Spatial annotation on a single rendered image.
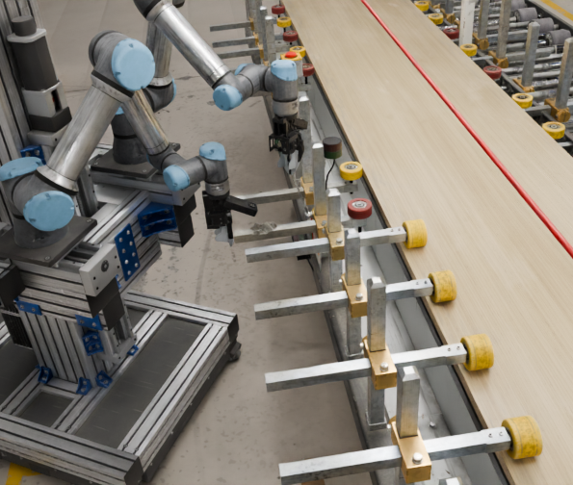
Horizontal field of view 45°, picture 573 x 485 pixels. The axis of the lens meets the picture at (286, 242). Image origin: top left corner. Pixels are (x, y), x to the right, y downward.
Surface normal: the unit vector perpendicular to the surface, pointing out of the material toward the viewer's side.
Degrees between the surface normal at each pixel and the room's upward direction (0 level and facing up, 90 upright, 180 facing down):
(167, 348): 0
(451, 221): 0
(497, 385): 0
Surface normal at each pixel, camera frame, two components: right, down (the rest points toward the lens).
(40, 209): 0.52, 0.53
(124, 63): 0.66, 0.31
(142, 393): -0.07, -0.82
